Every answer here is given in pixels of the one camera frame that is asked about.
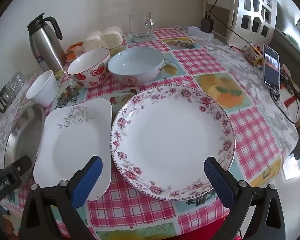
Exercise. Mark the smartphone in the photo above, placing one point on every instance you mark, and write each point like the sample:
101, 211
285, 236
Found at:
271, 67

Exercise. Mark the square white plate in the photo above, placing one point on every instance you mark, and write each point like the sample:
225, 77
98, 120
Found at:
72, 142

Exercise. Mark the pink checkered printed tablecloth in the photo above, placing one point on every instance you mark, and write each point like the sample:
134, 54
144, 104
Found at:
200, 60

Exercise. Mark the grey sofa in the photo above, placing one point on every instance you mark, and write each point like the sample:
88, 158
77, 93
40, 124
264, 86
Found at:
283, 22

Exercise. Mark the light blue bowl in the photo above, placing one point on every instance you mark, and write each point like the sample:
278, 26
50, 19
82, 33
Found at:
135, 60

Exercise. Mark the round floral rimmed plate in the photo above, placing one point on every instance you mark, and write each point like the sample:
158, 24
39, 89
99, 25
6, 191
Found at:
172, 140

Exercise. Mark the strawberry print bowl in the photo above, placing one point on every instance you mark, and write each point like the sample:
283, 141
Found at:
90, 76

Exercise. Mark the stainless steel thermos jug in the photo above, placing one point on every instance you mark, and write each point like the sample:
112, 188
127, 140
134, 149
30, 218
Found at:
45, 45

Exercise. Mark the red stool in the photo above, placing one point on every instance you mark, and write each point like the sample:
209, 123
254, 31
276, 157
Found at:
210, 227

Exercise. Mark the translucent white plastic box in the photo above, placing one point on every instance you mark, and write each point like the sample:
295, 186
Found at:
197, 32

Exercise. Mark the black charger adapter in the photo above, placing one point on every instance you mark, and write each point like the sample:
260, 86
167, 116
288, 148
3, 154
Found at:
206, 25

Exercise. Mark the bag of white steamed buns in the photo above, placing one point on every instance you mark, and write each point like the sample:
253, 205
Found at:
105, 38

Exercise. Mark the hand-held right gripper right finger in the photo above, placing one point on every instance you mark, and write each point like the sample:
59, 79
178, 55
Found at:
218, 180

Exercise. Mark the small white bowl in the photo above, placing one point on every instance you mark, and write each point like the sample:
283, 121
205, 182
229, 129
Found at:
43, 90

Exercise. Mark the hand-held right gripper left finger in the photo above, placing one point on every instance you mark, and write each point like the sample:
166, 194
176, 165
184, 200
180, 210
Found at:
87, 180

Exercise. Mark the white plastic storage rack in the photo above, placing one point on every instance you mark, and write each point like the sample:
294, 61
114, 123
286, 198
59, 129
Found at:
236, 17

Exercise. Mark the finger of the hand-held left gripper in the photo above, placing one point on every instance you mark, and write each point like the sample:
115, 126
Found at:
22, 165

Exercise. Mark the orange snack packet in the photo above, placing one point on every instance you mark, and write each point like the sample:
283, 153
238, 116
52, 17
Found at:
71, 55

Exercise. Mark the colourful snack tube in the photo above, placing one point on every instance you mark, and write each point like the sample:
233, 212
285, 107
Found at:
252, 56

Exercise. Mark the clear glass mug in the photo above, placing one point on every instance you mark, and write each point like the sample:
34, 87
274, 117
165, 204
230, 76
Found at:
140, 30

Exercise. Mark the clear drinking glass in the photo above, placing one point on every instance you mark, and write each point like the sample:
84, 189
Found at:
12, 88
19, 80

